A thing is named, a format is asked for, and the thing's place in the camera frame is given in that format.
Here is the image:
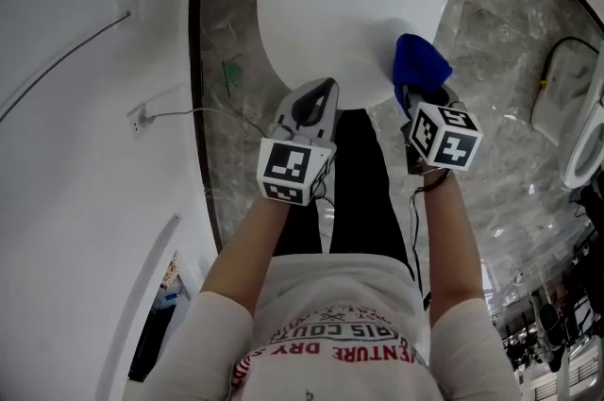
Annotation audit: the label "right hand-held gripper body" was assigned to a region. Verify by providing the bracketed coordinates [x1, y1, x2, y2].
[399, 83, 483, 176]

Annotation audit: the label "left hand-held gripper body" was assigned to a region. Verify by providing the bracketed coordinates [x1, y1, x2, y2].
[257, 76, 340, 207]

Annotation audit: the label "blue cloth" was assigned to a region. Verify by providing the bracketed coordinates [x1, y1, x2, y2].
[392, 33, 454, 117]

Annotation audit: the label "white toilet lid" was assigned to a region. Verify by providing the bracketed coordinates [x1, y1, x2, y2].
[257, 0, 445, 108]

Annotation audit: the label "person's right forearm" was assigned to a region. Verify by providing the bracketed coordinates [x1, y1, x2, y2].
[421, 166, 491, 326]

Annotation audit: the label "person's left forearm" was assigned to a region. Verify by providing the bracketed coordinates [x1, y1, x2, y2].
[201, 193, 306, 323]

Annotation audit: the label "white toilet with open seat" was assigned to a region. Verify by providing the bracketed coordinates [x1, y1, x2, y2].
[560, 54, 604, 191]

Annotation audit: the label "black trousers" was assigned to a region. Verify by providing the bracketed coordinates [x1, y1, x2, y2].
[272, 108, 410, 257]

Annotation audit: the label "white open box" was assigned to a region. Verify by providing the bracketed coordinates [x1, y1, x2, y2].
[531, 37, 601, 146]

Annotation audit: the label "white printed t-shirt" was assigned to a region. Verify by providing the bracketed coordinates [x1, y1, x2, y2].
[141, 253, 534, 401]

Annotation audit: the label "black thin cable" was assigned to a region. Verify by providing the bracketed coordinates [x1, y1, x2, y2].
[407, 172, 450, 311]

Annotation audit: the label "thin white cable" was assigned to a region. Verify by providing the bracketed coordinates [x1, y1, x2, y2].
[141, 107, 266, 139]

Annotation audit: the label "white wall socket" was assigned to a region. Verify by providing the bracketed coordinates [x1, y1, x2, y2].
[126, 103, 156, 140]

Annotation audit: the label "grey wall cable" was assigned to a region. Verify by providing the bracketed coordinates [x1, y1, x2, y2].
[0, 10, 132, 123]

